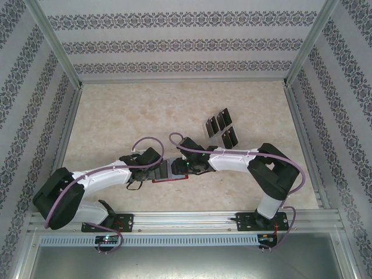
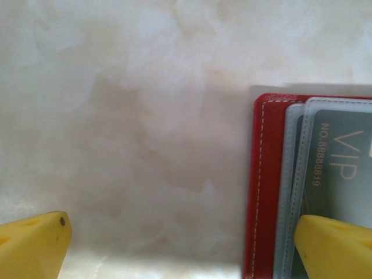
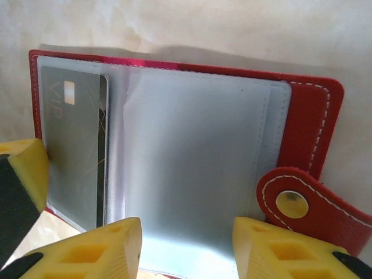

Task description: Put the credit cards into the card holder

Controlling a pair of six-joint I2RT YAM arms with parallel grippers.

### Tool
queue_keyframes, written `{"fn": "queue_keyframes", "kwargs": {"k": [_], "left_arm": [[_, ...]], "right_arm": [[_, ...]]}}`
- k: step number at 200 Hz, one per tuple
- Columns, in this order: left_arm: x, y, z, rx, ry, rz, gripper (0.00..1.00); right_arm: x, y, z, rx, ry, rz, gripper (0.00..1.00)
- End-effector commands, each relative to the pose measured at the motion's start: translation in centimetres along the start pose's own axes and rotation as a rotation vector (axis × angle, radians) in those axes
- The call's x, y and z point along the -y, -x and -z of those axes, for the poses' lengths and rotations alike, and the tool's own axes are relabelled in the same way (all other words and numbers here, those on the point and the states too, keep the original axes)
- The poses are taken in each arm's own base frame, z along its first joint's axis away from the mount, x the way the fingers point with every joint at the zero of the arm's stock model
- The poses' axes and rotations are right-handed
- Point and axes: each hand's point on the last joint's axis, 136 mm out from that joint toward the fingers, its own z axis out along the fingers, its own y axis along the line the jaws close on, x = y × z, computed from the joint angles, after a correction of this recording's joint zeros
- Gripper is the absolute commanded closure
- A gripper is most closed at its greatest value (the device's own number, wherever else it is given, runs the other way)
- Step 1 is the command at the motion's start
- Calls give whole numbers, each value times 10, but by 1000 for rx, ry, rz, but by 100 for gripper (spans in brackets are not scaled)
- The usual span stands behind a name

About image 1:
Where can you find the red leather card holder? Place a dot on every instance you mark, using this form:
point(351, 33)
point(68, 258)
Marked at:
point(168, 180)

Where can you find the credit card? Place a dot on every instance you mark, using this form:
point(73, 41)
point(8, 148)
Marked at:
point(233, 135)
point(208, 128)
point(221, 120)
point(227, 117)
point(215, 124)
point(225, 139)

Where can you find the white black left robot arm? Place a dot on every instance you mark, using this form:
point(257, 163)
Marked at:
point(107, 177)

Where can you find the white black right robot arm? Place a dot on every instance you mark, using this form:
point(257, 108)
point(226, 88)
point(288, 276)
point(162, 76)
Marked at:
point(232, 160)

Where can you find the black rectangular plates cluster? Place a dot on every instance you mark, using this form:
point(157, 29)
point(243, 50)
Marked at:
point(213, 139)

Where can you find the small controller board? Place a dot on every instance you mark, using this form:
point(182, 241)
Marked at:
point(267, 237)
point(107, 239)

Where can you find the grey metal sheet tray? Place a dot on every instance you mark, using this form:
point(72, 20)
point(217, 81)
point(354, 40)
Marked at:
point(186, 264)

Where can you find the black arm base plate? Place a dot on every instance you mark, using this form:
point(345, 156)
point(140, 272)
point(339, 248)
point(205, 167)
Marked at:
point(128, 222)
point(242, 222)

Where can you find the aluminium mounting rail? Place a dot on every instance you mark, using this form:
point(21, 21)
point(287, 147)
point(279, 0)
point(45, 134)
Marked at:
point(186, 222)

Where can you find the aluminium side rail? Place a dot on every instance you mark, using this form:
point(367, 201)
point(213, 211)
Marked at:
point(303, 139)
point(66, 139)

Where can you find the aluminium frame upright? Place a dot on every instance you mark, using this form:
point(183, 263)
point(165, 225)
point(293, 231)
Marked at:
point(348, 255)
point(24, 255)

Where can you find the aluminium frame post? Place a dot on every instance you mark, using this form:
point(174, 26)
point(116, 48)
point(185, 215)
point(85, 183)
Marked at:
point(55, 43)
point(311, 43)

